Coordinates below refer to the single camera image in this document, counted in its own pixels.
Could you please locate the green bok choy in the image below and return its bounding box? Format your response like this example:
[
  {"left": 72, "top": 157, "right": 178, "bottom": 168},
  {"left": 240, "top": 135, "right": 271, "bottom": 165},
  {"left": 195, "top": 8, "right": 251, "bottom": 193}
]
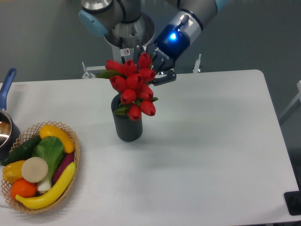
[{"left": 32, "top": 136, "right": 64, "bottom": 194}]

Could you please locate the black cable on pedestal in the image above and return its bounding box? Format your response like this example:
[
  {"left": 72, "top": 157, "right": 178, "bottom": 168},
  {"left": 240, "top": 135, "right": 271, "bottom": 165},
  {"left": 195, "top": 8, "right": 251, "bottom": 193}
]
[{"left": 119, "top": 37, "right": 130, "bottom": 77}]

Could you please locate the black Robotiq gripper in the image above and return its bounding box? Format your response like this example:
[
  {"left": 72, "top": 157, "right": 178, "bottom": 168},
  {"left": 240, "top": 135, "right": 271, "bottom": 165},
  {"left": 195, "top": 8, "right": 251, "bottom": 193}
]
[{"left": 133, "top": 24, "right": 190, "bottom": 86}]

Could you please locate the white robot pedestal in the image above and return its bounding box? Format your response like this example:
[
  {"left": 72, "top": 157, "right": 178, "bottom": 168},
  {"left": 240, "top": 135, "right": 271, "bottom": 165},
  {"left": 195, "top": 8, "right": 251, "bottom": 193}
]
[{"left": 104, "top": 12, "right": 155, "bottom": 63}]

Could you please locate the dark grey ribbed vase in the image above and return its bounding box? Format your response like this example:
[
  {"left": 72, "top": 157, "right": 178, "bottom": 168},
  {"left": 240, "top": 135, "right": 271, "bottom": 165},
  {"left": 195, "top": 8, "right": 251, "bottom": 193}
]
[{"left": 111, "top": 94, "right": 143, "bottom": 142}]

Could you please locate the beige round disc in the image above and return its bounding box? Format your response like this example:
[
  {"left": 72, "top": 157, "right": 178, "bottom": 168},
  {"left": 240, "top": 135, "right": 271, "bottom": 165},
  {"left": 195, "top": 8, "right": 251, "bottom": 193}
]
[{"left": 21, "top": 157, "right": 48, "bottom": 183}]

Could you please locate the red tulip bouquet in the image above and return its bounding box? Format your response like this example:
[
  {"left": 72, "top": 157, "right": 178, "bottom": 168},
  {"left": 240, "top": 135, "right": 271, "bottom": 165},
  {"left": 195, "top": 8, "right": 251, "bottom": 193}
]
[{"left": 96, "top": 53, "right": 158, "bottom": 121}]

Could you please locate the yellow squash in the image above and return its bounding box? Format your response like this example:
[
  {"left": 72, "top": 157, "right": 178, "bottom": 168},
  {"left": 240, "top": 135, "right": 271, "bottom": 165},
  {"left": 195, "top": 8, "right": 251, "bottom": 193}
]
[{"left": 40, "top": 124, "right": 75, "bottom": 153}]

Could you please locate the orange fruit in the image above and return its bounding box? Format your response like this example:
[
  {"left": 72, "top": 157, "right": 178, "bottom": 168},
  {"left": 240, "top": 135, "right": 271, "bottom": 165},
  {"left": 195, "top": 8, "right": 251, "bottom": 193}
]
[{"left": 10, "top": 179, "right": 37, "bottom": 201}]

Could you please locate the woven wicker basket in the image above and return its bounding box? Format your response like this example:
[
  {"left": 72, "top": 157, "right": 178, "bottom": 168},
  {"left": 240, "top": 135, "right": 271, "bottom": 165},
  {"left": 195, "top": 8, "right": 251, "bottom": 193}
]
[{"left": 1, "top": 121, "right": 79, "bottom": 214}]

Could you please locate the yellow banana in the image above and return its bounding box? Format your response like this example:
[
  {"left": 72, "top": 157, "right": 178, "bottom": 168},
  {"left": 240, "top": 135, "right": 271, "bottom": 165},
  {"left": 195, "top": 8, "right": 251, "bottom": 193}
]
[{"left": 15, "top": 162, "right": 76, "bottom": 210}]

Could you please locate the blue handled saucepan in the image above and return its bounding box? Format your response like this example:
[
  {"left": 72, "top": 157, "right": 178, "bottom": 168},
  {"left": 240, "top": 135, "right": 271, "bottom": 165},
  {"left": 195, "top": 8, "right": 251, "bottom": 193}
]
[{"left": 0, "top": 68, "right": 20, "bottom": 161}]

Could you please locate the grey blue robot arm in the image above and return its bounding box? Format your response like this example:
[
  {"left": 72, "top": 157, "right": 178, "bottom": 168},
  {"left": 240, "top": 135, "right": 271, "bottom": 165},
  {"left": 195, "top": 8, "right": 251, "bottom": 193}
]
[{"left": 79, "top": 0, "right": 226, "bottom": 86}]

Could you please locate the white metal base frame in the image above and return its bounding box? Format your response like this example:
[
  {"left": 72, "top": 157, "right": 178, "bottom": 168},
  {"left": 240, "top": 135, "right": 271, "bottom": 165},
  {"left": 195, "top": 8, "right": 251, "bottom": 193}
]
[{"left": 81, "top": 54, "right": 202, "bottom": 80}]

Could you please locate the black device at table edge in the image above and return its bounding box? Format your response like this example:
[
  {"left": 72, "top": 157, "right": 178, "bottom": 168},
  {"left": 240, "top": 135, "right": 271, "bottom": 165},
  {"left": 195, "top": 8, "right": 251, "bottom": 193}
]
[{"left": 284, "top": 191, "right": 301, "bottom": 216}]

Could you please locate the dark green cucumber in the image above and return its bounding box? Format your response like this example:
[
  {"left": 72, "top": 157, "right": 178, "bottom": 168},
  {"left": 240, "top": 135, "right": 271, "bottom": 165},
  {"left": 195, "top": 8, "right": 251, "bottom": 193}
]
[{"left": 1, "top": 135, "right": 41, "bottom": 166}]

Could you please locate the purple eggplant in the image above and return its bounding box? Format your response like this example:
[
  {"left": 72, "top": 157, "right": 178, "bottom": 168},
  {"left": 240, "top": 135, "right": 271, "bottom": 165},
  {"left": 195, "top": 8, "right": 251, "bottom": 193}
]
[{"left": 52, "top": 153, "right": 74, "bottom": 184}]

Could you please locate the yellow bell pepper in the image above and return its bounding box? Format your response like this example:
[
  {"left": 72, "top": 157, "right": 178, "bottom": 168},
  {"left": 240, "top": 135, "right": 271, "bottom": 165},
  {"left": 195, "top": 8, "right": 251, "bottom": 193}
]
[{"left": 2, "top": 160, "right": 25, "bottom": 184}]

